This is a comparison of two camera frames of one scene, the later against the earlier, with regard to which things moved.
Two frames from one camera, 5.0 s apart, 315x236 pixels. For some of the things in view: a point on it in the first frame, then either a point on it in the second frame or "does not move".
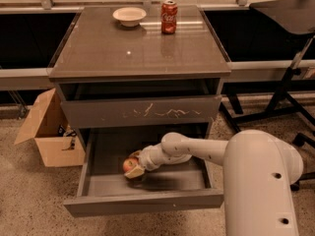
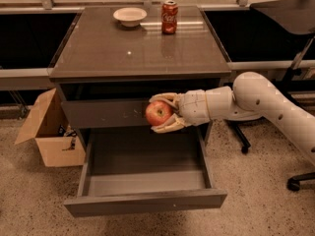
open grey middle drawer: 104,189 does not move
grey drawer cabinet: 140,67 does not move
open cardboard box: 57,144 does not move
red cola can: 168,17 does not move
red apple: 129,164 -> 157,112
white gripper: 147,160 -> 193,107
